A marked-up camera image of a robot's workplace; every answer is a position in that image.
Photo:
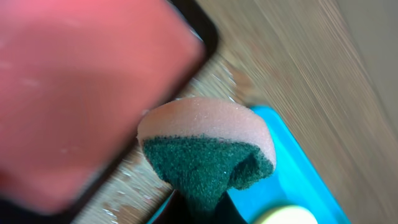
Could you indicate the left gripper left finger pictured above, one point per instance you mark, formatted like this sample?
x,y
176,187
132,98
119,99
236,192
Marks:
x,y
172,211

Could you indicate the teal plastic serving tray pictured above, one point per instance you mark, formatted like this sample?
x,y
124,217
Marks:
x,y
294,181

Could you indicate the yellow-green plate with red stain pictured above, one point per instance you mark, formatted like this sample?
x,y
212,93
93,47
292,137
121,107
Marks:
x,y
288,214

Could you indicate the dark red tray with water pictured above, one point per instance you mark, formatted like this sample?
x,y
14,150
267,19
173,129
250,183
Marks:
x,y
77,76

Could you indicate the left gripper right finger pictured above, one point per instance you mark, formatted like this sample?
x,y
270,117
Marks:
x,y
227,213

